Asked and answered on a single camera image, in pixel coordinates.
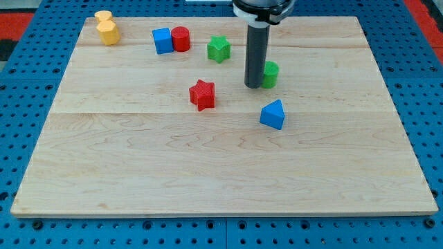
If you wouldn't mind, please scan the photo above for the green cylinder block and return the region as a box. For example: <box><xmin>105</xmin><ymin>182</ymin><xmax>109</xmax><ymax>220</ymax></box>
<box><xmin>261</xmin><ymin>61</ymin><xmax>280</xmax><ymax>89</ymax></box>

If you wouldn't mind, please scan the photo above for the green star block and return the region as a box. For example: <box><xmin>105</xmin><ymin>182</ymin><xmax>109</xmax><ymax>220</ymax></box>
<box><xmin>207</xmin><ymin>35</ymin><xmax>230</xmax><ymax>64</ymax></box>

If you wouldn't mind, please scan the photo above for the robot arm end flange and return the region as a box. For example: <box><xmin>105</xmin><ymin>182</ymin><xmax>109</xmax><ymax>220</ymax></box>
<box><xmin>232</xmin><ymin>0</ymin><xmax>296</xmax><ymax>28</ymax></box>

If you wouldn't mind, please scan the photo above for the red star block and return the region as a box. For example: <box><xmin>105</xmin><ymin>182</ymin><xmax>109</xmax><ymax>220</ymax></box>
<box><xmin>189</xmin><ymin>80</ymin><xmax>215</xmax><ymax>111</ymax></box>

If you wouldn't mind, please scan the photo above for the blue triangle block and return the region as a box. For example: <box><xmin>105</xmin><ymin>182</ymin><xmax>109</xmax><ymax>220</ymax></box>
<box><xmin>260</xmin><ymin>100</ymin><xmax>285</xmax><ymax>130</ymax></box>

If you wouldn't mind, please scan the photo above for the wooden board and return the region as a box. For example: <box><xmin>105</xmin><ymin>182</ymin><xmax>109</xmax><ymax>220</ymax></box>
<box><xmin>10</xmin><ymin>17</ymin><xmax>437</xmax><ymax>219</ymax></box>

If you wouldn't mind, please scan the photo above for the dark grey pusher cylinder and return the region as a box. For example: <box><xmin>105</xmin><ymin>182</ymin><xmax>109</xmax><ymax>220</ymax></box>
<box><xmin>244</xmin><ymin>26</ymin><xmax>269</xmax><ymax>89</ymax></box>

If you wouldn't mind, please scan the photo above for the red cylinder block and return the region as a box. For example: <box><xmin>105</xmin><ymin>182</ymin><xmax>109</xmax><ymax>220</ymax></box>
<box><xmin>171</xmin><ymin>26</ymin><xmax>191</xmax><ymax>52</ymax></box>

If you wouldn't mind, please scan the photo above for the blue cube block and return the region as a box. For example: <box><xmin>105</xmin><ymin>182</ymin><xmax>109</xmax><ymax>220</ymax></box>
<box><xmin>152</xmin><ymin>28</ymin><xmax>174</xmax><ymax>55</ymax></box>

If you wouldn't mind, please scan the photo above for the yellow round block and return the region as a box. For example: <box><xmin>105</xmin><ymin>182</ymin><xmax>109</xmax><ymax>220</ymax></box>
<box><xmin>94</xmin><ymin>10</ymin><xmax>114</xmax><ymax>23</ymax></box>

